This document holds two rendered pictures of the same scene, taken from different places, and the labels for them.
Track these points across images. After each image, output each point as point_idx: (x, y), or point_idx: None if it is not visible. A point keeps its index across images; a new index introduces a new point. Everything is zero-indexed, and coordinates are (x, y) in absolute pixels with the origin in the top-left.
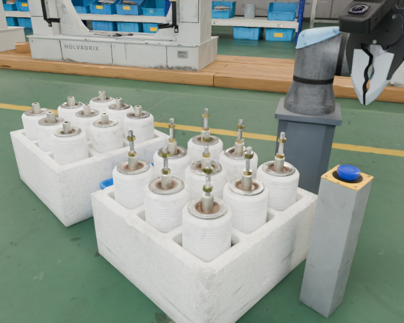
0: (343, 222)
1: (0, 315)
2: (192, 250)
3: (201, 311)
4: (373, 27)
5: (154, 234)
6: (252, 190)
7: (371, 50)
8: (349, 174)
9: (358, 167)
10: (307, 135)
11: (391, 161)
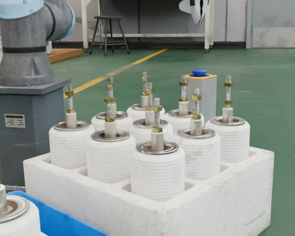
0: (214, 102)
1: None
2: (247, 155)
3: (270, 189)
4: None
5: (232, 169)
6: (191, 111)
7: (65, 12)
8: (206, 70)
9: None
10: (57, 103)
11: None
